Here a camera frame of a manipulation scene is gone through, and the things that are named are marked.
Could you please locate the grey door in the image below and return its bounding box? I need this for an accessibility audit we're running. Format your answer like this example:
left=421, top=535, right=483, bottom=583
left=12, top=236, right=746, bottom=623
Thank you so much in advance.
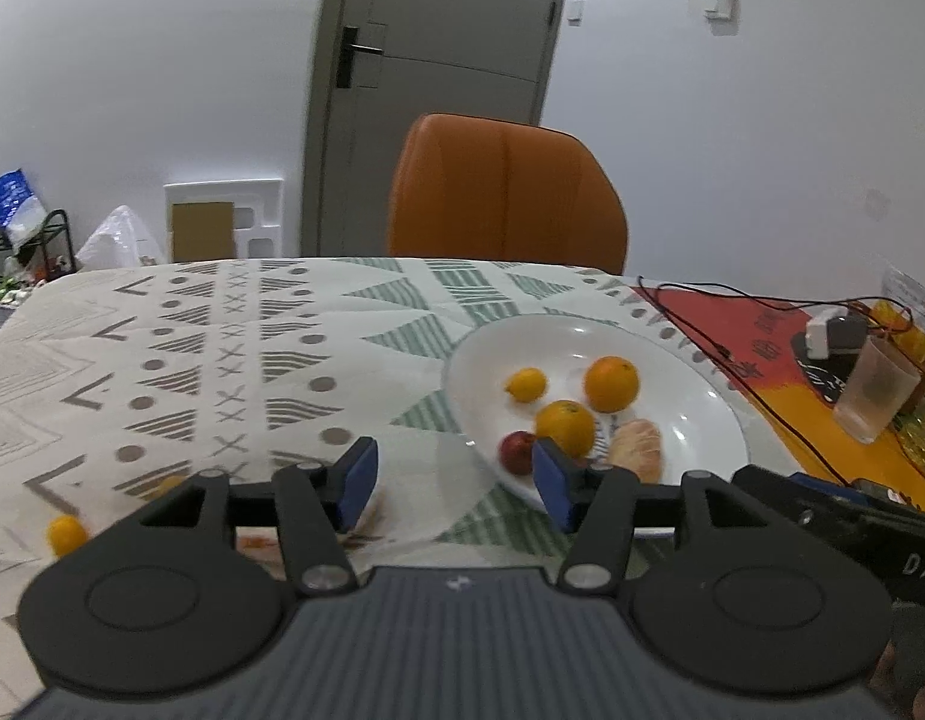
left=301, top=0, right=576, bottom=257

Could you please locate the black shoe rack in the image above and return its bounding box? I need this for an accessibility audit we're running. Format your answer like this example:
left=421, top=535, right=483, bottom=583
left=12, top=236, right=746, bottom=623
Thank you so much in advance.
left=0, top=210, right=74, bottom=302

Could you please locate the translucent plastic bag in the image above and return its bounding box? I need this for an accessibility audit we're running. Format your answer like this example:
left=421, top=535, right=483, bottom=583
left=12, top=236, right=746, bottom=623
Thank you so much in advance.
left=78, top=205, right=164, bottom=271

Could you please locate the orange leather chair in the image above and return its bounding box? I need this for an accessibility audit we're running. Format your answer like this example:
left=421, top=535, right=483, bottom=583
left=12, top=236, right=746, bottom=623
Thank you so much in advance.
left=387, top=114, right=630, bottom=276

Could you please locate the red orange table mat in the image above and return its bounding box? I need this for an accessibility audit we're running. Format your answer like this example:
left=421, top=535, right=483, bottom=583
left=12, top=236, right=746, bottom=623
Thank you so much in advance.
left=631, top=281, right=925, bottom=500

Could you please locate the black adapter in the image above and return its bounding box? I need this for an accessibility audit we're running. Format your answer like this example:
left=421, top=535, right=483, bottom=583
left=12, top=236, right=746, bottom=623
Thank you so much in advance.
left=852, top=477, right=925, bottom=520

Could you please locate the wire basket with yellow packets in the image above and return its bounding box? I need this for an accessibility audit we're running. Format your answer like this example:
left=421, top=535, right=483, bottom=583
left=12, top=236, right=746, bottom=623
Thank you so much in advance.
left=869, top=298, right=925, bottom=481

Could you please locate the bright red plum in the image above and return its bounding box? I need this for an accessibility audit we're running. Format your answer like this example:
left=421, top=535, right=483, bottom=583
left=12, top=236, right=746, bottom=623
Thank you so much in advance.
left=498, top=431, right=538, bottom=476

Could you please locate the clear plastic packet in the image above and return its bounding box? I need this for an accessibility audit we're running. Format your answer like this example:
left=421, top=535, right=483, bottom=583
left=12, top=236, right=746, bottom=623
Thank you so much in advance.
left=882, top=264, right=925, bottom=316

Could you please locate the large orange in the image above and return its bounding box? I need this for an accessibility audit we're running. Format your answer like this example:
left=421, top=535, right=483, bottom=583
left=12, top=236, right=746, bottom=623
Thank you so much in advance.
left=535, top=400, right=597, bottom=457
left=583, top=356, right=641, bottom=413

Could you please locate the frosted plastic cup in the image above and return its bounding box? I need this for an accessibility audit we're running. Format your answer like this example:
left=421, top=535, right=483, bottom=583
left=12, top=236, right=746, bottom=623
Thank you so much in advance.
left=833, top=336, right=923, bottom=443

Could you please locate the white enamel plate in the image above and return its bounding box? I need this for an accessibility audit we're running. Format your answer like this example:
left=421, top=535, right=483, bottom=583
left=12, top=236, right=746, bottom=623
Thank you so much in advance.
left=441, top=313, right=750, bottom=539

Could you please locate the patterned white green tablecloth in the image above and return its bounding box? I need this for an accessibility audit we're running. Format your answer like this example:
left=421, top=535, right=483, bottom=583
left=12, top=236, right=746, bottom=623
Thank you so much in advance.
left=0, top=256, right=816, bottom=698

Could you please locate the black door handle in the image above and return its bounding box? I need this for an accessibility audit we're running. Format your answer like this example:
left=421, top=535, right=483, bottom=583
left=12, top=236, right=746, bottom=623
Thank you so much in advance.
left=338, top=26, right=384, bottom=89

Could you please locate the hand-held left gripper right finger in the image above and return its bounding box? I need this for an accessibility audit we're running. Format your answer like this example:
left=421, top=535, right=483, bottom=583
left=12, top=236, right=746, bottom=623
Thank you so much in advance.
left=532, top=439, right=780, bottom=595

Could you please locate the white charger block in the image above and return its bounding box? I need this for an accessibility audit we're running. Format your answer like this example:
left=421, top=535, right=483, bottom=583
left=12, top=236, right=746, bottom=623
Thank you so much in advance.
left=806, top=307, right=870, bottom=358

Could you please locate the small orange kumquat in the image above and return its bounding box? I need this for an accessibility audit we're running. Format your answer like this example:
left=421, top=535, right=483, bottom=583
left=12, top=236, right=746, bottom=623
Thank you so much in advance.
left=505, top=367, right=548, bottom=402
left=47, top=516, right=88, bottom=558

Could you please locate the black power cable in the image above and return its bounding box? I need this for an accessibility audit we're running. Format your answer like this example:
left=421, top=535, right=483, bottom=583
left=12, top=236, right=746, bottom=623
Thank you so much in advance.
left=637, top=275, right=861, bottom=487

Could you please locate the blue white bag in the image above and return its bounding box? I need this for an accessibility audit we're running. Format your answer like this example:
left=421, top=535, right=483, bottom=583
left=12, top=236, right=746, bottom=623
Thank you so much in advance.
left=0, top=171, right=44, bottom=245

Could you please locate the white foam packaging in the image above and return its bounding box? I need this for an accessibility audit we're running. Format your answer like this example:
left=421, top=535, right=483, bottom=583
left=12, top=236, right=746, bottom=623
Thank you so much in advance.
left=164, top=178, right=285, bottom=265

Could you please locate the brown cardboard sheet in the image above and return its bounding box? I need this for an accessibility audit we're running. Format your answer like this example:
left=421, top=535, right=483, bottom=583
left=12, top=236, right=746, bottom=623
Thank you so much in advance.
left=171, top=200, right=237, bottom=262

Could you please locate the person's right hand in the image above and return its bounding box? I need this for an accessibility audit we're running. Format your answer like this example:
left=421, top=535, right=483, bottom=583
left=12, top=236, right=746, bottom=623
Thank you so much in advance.
left=869, top=636, right=925, bottom=720

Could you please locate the thin black cable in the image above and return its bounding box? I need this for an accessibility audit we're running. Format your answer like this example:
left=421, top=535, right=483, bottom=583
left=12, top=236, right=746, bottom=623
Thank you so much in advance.
left=653, top=281, right=917, bottom=331

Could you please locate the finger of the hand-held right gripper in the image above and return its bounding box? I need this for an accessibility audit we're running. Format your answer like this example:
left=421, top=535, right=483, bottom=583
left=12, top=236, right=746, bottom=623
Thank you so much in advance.
left=731, top=463, right=879, bottom=552

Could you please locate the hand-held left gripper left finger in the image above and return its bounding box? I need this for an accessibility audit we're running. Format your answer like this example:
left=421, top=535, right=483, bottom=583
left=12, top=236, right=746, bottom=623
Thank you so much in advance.
left=134, top=436, right=381, bottom=599

